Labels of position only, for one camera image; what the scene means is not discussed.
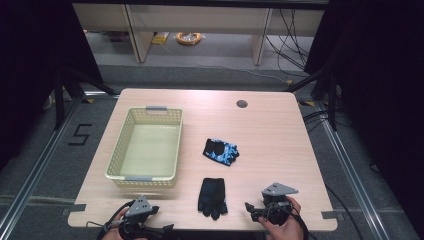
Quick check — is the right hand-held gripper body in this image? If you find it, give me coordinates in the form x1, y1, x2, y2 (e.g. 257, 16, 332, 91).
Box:
258, 182, 300, 226

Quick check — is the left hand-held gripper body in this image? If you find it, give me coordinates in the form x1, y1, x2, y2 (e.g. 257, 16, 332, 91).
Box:
118, 194, 160, 240

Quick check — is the pale yellow perforated plastic basket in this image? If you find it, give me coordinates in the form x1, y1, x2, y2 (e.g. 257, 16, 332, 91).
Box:
104, 105, 184, 188

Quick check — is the blue camouflage fingerless glove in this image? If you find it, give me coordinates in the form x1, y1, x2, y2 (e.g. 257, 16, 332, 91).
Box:
202, 138, 240, 167

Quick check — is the person's right hand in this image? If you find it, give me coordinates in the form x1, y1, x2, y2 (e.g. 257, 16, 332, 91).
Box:
258, 196, 305, 240

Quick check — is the person's left hand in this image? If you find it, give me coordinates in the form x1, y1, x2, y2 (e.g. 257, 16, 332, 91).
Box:
100, 207, 148, 240

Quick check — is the black fingerless glove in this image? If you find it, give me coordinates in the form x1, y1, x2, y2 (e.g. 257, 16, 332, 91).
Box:
197, 177, 229, 221

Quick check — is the black metal stand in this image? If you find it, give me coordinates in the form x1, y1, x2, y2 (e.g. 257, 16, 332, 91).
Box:
52, 65, 118, 131
283, 62, 340, 132

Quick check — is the dark curtain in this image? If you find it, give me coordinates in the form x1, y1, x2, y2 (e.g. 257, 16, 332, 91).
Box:
303, 0, 424, 232
0, 0, 105, 172

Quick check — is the yellow packet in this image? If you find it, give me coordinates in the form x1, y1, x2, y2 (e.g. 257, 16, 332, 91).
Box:
151, 31, 170, 46

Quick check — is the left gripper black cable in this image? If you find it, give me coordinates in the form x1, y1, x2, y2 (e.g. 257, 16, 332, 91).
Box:
85, 199, 135, 240

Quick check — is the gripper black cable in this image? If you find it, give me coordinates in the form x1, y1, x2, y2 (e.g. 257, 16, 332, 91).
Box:
85, 199, 135, 240
289, 203, 312, 240

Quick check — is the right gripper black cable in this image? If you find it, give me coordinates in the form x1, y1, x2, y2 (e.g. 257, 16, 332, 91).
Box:
289, 203, 312, 240

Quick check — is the black floor cable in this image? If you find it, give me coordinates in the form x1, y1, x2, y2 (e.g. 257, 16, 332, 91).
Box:
324, 184, 365, 240

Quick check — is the aluminium floor rail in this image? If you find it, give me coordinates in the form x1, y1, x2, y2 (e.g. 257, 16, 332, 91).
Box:
315, 102, 422, 240
0, 94, 83, 240

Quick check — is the bundle of black cables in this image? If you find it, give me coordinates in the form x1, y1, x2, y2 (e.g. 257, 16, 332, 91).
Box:
265, 8, 315, 73

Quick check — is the yellow cable coil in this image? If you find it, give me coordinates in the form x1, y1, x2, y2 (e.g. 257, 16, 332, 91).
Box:
175, 31, 203, 47

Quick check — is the white desk frame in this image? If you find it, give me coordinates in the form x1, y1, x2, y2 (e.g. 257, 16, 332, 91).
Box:
72, 3, 326, 66

